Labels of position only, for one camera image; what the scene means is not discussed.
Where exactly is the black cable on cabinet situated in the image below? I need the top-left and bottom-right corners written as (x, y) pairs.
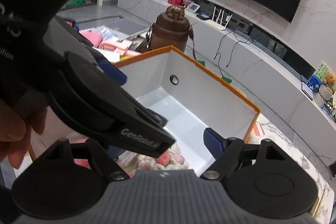
top-left (213, 27), bottom-right (261, 75)

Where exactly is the brown water bottle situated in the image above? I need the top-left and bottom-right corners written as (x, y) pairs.
top-left (139, 5), bottom-right (195, 53)

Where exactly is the orange white storage box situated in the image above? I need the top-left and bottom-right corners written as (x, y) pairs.
top-left (120, 50), bottom-right (260, 175)

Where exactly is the crochet bunny doll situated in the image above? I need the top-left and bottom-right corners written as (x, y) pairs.
top-left (117, 143), bottom-right (189, 177)

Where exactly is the green white tote bag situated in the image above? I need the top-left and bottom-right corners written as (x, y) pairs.
top-left (198, 60), bottom-right (232, 84)

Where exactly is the brown teddy bear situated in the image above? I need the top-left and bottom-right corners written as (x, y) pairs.
top-left (322, 72), bottom-right (335, 94)

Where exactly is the white wifi router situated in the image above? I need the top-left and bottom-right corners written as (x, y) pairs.
top-left (205, 7), bottom-right (233, 31)

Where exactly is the person's left hand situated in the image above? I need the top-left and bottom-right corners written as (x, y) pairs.
top-left (1, 90), bottom-right (48, 169)

